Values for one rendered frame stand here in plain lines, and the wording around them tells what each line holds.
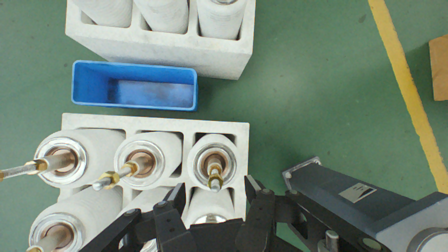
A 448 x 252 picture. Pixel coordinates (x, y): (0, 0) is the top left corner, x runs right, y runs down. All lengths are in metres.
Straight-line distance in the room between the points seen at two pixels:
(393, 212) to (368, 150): 0.42
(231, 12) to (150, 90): 0.35
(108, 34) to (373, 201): 0.62
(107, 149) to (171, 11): 0.28
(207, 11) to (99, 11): 0.20
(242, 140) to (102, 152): 0.26
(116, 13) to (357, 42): 0.77
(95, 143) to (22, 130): 0.47
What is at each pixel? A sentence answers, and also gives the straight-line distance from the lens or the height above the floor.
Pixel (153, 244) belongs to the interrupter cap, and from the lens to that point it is 0.32.
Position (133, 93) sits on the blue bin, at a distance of 0.56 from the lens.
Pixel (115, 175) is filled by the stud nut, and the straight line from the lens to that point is 0.20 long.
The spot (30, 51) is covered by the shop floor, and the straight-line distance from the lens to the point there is 0.79.
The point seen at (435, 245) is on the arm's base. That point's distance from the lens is 0.39.
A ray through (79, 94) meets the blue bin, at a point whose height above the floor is 0.10.
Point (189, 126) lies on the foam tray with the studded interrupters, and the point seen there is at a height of 0.18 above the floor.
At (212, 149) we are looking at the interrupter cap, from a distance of 0.24.
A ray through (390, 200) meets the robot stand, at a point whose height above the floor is 0.26.
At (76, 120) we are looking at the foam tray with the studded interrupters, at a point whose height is 0.18.
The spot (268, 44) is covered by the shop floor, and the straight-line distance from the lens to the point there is 0.60.
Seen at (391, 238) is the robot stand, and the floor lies 0.30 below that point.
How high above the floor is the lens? 0.49
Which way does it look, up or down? 85 degrees down
